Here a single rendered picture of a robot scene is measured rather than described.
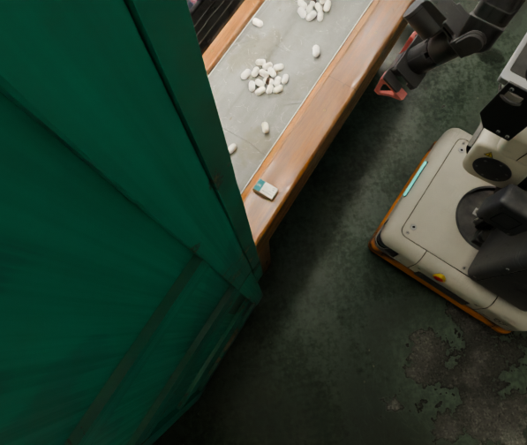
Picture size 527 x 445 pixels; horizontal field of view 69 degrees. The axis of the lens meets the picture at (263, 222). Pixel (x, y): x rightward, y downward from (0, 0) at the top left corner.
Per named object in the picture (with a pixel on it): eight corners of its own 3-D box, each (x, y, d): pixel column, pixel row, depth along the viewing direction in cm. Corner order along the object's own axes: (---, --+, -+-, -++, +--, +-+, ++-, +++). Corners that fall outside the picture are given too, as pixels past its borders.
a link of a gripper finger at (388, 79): (360, 88, 85) (387, 74, 77) (377, 65, 87) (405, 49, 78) (380, 109, 87) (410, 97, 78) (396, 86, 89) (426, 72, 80)
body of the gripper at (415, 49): (389, 70, 78) (415, 56, 71) (414, 34, 80) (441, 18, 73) (410, 92, 80) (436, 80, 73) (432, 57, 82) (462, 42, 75)
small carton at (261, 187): (278, 191, 105) (278, 188, 103) (271, 201, 104) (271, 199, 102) (259, 180, 106) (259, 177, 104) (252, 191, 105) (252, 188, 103)
